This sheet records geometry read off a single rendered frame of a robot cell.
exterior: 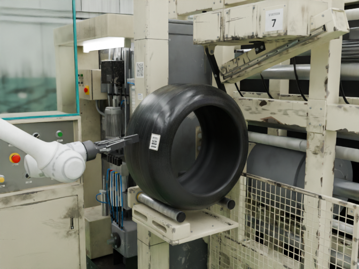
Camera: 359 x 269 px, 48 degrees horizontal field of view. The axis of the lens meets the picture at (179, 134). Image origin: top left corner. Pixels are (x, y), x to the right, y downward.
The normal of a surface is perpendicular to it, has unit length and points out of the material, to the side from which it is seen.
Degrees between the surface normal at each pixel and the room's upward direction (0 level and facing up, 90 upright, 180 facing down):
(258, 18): 90
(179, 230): 90
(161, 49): 90
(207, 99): 79
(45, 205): 90
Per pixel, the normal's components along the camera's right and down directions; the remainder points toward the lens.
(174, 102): 0.02, -0.47
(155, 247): 0.57, 0.12
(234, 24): -0.82, 0.09
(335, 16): 0.54, -0.18
